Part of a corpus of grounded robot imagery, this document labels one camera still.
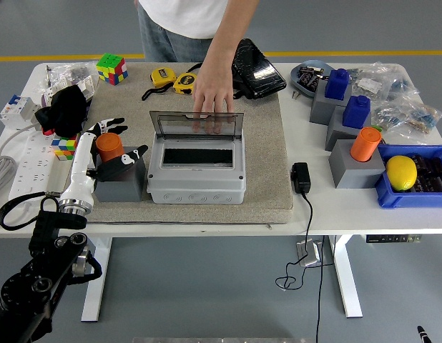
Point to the person's left hand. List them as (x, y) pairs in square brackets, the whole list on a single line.
[(214, 93)]

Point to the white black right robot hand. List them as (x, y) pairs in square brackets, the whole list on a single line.
[(423, 336)]

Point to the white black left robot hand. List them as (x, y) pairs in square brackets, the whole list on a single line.
[(79, 171)]

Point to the orange cylinder battery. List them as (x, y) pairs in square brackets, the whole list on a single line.
[(108, 146), (364, 144)]

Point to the smoky transparent box lid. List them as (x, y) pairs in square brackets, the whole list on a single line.
[(171, 125)]

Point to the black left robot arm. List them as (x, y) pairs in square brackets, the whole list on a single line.
[(38, 278)]

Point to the person's left forearm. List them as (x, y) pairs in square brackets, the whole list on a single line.
[(226, 44)]

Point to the grey cube battery holder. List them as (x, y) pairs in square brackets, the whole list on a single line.
[(353, 173), (337, 135), (121, 191), (321, 109)]

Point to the grey plastic junction box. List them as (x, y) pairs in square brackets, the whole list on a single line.
[(196, 186)]

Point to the blue square battery block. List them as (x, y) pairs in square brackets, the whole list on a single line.
[(356, 112), (337, 84)]

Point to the multicoloured puzzle cube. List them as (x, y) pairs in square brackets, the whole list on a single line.
[(112, 69), (65, 148)]

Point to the yellow tape measure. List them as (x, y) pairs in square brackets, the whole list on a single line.
[(185, 84), (163, 76)]

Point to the white power strip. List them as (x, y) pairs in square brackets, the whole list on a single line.
[(35, 171)]

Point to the black glossy pouch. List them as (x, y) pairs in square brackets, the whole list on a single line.
[(260, 75)]

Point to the black cloth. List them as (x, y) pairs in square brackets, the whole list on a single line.
[(67, 110)]

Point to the grey-brown fabric mat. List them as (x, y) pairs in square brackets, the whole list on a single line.
[(264, 143)]

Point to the person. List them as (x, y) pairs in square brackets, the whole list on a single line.
[(185, 18)]

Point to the blue-grey shallow dish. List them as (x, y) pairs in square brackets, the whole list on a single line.
[(295, 79)]

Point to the clear bag white sockets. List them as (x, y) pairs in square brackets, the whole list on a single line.
[(87, 87)]

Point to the white circuit breaker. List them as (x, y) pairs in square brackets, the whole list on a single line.
[(15, 110)]

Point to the black printed capacitor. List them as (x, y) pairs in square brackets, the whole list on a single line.
[(313, 83), (303, 75)]

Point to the white table leg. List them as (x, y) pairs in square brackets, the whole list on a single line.
[(94, 303), (346, 278)]

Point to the clear bag dark screws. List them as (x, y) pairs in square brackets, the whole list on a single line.
[(78, 71)]

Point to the thin metal rod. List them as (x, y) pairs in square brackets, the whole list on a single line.
[(48, 75)]

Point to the black table control panel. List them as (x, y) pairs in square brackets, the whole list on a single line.
[(392, 238)]

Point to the black power adapter plug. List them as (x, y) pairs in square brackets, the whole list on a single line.
[(300, 178)]

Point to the blue plastic parts bin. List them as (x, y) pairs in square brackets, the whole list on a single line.
[(410, 200)]

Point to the black cylindrical capacitor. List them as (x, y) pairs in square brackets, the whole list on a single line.
[(439, 167), (432, 185), (422, 164)]

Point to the clear bag white connectors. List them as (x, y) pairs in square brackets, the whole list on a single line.
[(369, 85)]

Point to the yellow lemon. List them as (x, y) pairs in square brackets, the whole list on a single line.
[(401, 172)]

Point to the small green object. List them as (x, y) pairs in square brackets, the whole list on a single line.
[(377, 128)]

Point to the clear bag dark components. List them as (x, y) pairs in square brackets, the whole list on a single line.
[(389, 116)]

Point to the clear bag blue components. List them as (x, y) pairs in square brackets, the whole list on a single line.
[(403, 87)]

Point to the clear bag brown components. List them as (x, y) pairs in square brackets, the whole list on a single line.
[(423, 119)]

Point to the silver metal floor bracket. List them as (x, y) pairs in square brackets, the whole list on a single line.
[(310, 255)]

